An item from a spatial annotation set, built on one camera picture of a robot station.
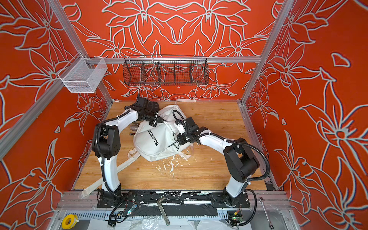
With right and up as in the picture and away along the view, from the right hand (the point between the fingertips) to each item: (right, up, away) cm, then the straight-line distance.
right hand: (179, 136), depth 89 cm
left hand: (-8, +13, +3) cm, 15 cm away
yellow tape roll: (-52, -37, -22) cm, 68 cm away
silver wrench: (+44, -38, -23) cm, 63 cm away
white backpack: (-15, -3, -5) cm, 16 cm away
